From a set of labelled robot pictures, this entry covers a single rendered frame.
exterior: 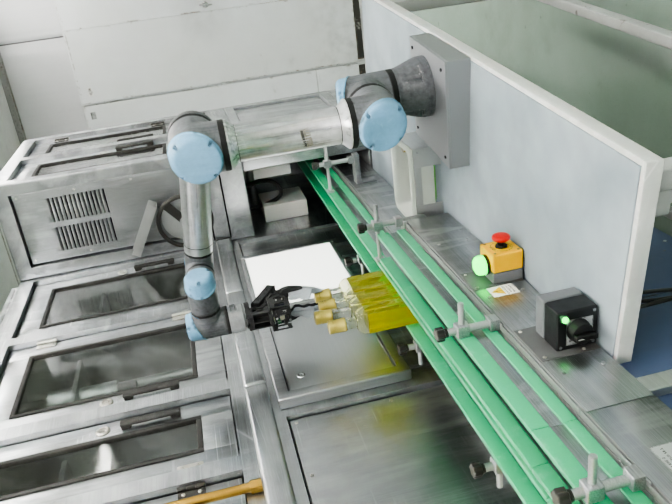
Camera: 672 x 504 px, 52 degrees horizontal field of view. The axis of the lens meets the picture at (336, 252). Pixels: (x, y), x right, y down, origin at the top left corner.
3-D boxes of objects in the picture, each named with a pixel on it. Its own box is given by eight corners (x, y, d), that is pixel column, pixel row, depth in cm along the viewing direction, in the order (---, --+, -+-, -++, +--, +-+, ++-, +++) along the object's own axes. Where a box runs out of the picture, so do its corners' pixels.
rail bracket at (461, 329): (494, 322, 140) (432, 336, 138) (494, 290, 137) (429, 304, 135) (503, 331, 137) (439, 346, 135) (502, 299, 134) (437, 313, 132)
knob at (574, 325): (588, 337, 125) (599, 346, 122) (565, 342, 124) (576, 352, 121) (589, 315, 123) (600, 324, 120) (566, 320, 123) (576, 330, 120)
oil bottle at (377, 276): (410, 281, 197) (337, 296, 193) (409, 263, 194) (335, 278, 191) (417, 289, 191) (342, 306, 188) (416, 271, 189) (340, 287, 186)
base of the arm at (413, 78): (414, 48, 177) (376, 55, 175) (434, 64, 164) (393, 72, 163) (418, 104, 185) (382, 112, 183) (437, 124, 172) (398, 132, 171)
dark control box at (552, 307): (575, 322, 134) (535, 331, 132) (576, 285, 130) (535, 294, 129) (599, 343, 126) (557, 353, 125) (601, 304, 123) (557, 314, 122)
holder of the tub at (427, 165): (425, 217, 216) (401, 222, 214) (419, 130, 204) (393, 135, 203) (445, 237, 200) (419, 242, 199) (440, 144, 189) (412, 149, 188)
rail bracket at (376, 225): (402, 253, 198) (360, 262, 196) (397, 198, 191) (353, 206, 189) (405, 257, 195) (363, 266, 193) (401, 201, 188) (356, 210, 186)
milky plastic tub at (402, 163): (422, 201, 214) (395, 206, 212) (417, 130, 204) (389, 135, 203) (442, 220, 198) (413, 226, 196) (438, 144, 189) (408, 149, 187)
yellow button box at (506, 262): (510, 265, 158) (480, 272, 157) (510, 235, 155) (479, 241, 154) (525, 278, 152) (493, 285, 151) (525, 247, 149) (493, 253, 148)
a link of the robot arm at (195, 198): (165, 97, 167) (177, 268, 192) (165, 113, 158) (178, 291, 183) (214, 96, 169) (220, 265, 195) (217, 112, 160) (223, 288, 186)
